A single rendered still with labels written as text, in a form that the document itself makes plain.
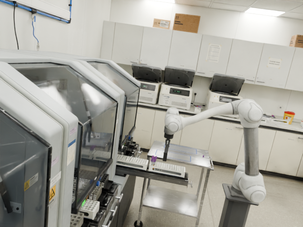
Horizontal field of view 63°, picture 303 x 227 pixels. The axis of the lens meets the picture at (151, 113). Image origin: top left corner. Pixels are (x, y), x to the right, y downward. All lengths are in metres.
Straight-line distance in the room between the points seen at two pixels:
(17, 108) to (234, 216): 1.92
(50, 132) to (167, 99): 3.50
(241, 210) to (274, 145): 2.52
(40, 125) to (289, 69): 4.37
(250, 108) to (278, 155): 3.04
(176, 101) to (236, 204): 2.41
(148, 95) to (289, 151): 2.56
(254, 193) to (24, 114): 1.61
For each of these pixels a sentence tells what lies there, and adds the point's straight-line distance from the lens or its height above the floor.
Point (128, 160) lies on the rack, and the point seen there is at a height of 0.86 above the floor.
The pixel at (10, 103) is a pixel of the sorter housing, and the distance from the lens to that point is 0.94.
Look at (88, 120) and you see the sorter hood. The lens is 1.18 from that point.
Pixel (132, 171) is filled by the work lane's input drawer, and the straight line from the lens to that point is 2.09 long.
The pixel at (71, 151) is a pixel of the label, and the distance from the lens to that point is 1.09.
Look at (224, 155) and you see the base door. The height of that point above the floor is 0.23.
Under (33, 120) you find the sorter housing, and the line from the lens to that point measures 0.91.
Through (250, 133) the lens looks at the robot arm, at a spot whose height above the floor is 1.30.
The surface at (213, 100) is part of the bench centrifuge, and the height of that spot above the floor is 1.15.
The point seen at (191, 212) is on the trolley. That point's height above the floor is 0.28.
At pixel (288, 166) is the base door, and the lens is 4.92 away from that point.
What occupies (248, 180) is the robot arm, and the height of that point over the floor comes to 0.95.
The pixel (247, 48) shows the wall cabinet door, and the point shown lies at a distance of 4.62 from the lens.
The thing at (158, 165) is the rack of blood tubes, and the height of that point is 0.87.
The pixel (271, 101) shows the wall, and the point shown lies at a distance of 5.17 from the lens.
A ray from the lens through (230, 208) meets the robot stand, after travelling 2.33.
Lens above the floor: 1.74
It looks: 13 degrees down
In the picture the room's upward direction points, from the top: 9 degrees clockwise
